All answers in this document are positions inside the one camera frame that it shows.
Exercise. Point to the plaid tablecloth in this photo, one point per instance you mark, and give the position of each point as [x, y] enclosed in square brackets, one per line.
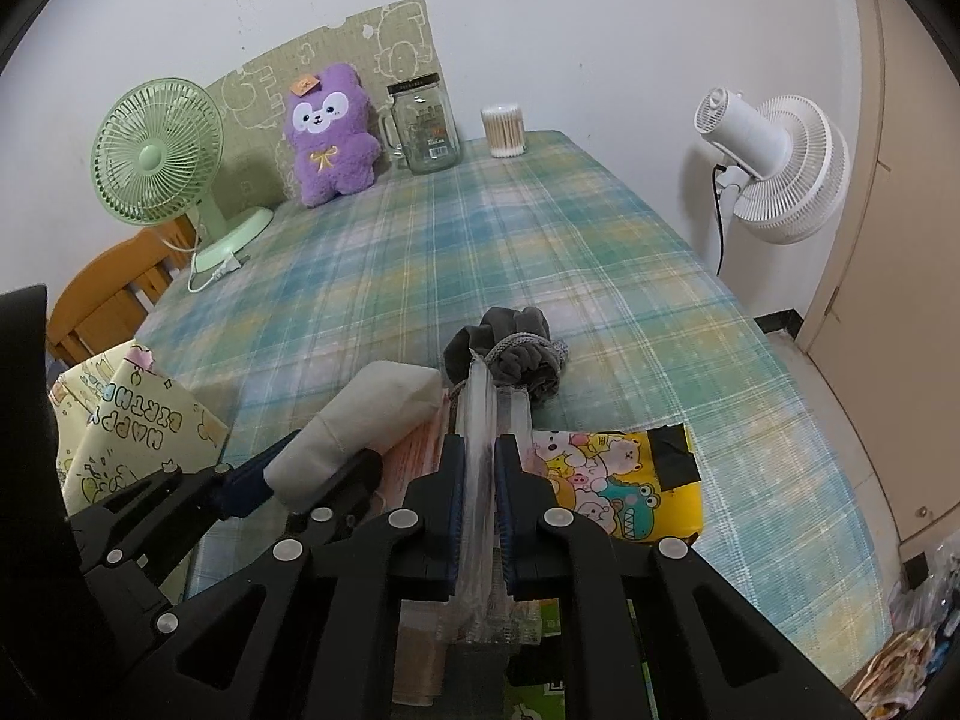
[653, 338]

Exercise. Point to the beige door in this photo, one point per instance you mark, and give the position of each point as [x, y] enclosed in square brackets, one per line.
[883, 330]

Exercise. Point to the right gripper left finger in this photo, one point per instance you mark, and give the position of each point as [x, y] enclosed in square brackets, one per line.
[410, 553]

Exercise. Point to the clutter by door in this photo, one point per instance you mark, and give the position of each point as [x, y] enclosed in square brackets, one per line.
[915, 675]

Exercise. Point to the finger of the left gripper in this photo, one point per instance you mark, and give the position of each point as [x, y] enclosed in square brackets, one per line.
[162, 517]
[246, 647]

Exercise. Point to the cotton swab container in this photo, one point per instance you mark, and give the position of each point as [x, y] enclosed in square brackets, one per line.
[504, 130]

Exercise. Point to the yellow cartoon pouch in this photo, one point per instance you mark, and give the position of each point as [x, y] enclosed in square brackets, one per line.
[640, 487]

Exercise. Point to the green desk fan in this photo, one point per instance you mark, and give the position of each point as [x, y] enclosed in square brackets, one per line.
[156, 156]

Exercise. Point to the glass jar with lid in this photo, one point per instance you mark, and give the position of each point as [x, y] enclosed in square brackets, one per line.
[418, 124]

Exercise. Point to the white standing fan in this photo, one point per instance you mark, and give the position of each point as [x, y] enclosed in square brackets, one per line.
[785, 166]

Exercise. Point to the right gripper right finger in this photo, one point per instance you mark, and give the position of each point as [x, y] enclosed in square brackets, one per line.
[552, 553]

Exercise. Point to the green patterned cardboard sheet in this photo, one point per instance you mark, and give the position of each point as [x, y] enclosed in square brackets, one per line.
[385, 45]

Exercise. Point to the yellow birthday storage box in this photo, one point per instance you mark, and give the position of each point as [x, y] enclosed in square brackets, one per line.
[121, 418]

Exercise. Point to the purple plush bear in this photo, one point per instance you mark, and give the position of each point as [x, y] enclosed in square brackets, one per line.
[328, 127]

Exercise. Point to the white towel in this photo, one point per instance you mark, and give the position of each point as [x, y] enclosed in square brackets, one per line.
[381, 405]

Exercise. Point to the pink packet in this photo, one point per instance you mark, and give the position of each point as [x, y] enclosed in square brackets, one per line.
[417, 454]

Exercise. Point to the dark grey sock bundle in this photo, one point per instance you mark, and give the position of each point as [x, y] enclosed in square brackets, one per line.
[517, 348]

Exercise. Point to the clear plastic packet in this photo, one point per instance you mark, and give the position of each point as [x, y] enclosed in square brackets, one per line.
[482, 612]

